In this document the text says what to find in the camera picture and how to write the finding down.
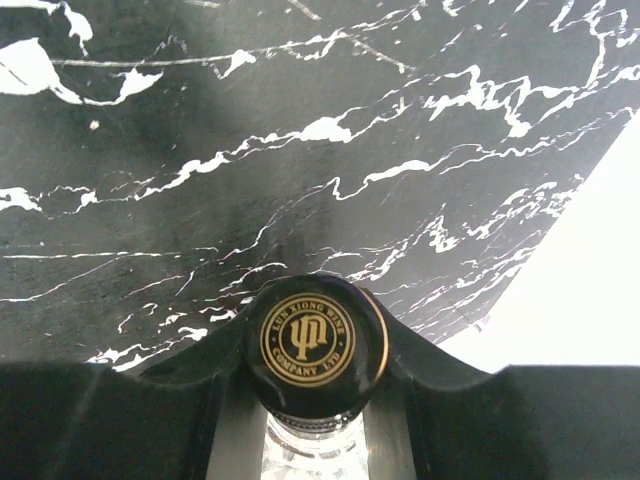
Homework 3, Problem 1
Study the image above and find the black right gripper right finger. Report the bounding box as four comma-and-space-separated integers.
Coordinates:
364, 305, 639, 479

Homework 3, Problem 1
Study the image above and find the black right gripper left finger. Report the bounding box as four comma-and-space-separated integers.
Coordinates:
1, 313, 265, 479

